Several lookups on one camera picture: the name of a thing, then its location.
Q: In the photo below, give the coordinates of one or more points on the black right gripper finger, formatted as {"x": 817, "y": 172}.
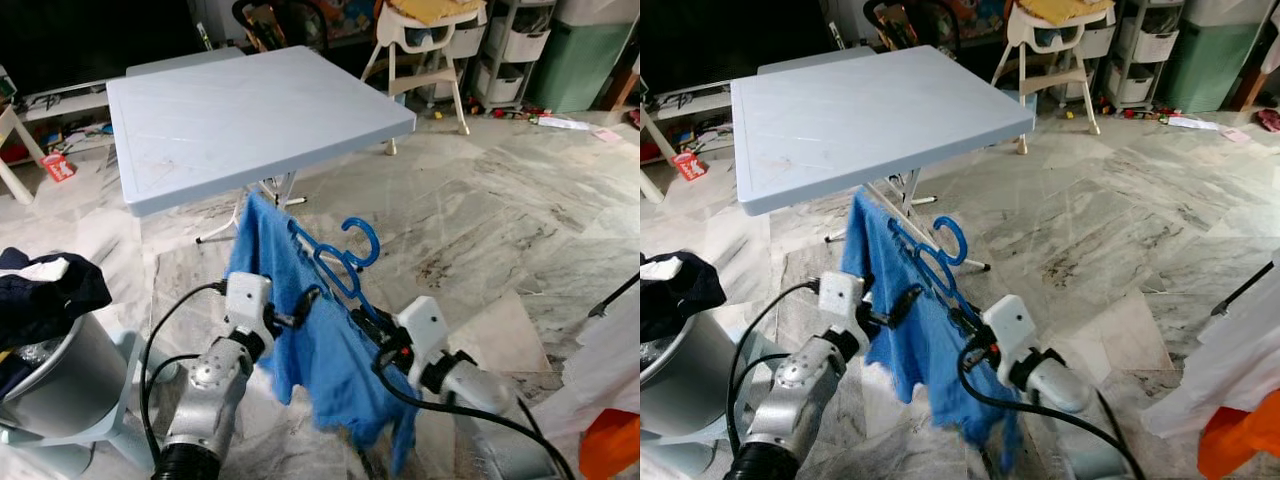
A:
{"x": 962, "y": 322}
{"x": 368, "y": 322}

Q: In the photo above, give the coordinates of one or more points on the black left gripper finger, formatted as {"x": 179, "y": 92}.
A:
{"x": 308, "y": 303}
{"x": 908, "y": 303}

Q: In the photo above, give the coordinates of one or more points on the bright blue shirt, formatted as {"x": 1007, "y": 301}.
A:
{"x": 330, "y": 350}
{"x": 930, "y": 350}

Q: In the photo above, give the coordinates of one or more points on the blue plastic clothes hanger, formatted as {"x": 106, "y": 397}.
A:
{"x": 963, "y": 243}
{"x": 376, "y": 243}

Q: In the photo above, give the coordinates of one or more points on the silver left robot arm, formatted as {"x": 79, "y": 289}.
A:
{"x": 795, "y": 400}
{"x": 205, "y": 400}

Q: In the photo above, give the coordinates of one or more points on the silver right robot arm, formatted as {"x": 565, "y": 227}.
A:
{"x": 470, "y": 385}
{"x": 1060, "y": 385}

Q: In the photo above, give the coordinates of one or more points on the light blue folding table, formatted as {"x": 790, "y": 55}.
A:
{"x": 250, "y": 120}
{"x": 880, "y": 120}

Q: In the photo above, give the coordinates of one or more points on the grey laundry basin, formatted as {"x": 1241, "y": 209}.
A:
{"x": 60, "y": 380}
{"x": 680, "y": 380}

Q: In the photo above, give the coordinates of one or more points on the white hanging garment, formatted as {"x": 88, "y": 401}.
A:
{"x": 600, "y": 370}
{"x": 1220, "y": 370}

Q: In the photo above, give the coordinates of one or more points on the white crumpled garment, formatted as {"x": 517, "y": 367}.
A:
{"x": 45, "y": 268}
{"x": 665, "y": 268}

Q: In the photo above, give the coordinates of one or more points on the orange hanging garment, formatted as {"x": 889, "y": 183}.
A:
{"x": 1240, "y": 445}
{"x": 610, "y": 445}

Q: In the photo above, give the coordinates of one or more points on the small red box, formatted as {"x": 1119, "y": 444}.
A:
{"x": 688, "y": 167}
{"x": 58, "y": 167}

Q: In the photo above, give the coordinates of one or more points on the small grey table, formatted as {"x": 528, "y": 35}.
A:
{"x": 180, "y": 62}
{"x": 810, "y": 62}

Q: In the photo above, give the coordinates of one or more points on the white paper sheet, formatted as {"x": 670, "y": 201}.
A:
{"x": 1192, "y": 122}
{"x": 562, "y": 122}

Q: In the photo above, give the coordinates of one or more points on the white television stand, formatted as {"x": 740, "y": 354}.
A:
{"x": 70, "y": 100}
{"x": 690, "y": 105}

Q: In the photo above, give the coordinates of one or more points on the white baby high chair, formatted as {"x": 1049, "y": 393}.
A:
{"x": 430, "y": 40}
{"x": 1060, "y": 40}

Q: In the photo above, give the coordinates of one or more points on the pink paper note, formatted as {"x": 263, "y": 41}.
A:
{"x": 1236, "y": 135}
{"x": 607, "y": 135}

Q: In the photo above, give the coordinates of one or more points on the white drawer cart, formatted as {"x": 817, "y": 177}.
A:
{"x": 1145, "y": 50}
{"x": 515, "y": 50}

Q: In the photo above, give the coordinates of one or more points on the white low table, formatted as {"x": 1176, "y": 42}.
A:
{"x": 15, "y": 150}

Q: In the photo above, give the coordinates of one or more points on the black television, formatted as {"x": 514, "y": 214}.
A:
{"x": 720, "y": 40}
{"x": 90, "y": 40}

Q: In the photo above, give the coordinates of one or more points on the yellow seat cushion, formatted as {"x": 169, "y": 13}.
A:
{"x": 440, "y": 10}
{"x": 1070, "y": 10}

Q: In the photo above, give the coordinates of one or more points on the green storage bin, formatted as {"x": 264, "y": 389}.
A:
{"x": 1205, "y": 65}
{"x": 575, "y": 65}

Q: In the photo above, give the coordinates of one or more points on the red slippers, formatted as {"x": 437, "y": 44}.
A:
{"x": 1270, "y": 120}

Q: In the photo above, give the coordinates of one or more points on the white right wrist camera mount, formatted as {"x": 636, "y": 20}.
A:
{"x": 422, "y": 325}
{"x": 1010, "y": 325}

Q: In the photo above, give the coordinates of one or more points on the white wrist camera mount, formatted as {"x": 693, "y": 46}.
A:
{"x": 1010, "y": 325}
{"x": 245, "y": 300}
{"x": 842, "y": 298}
{"x": 422, "y": 325}

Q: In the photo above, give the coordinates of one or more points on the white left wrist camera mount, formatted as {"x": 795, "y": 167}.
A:
{"x": 842, "y": 298}
{"x": 245, "y": 300}

